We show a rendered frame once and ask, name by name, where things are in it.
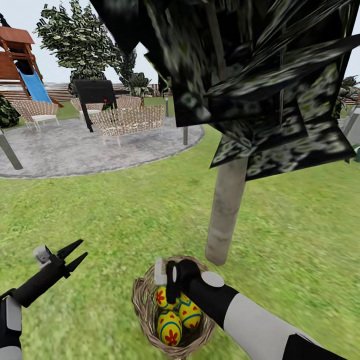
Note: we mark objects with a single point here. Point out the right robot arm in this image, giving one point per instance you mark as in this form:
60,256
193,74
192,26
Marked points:
260,334

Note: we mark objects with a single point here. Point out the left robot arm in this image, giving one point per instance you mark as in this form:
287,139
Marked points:
52,269

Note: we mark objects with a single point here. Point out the wicker basket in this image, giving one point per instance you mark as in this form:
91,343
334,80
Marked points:
147,309

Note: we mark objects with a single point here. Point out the easter egg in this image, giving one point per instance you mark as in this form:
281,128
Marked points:
169,328
162,301
189,313

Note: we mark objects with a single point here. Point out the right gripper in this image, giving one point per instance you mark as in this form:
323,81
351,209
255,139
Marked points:
172,292

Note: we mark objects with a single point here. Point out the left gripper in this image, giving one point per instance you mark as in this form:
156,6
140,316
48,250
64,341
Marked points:
57,269

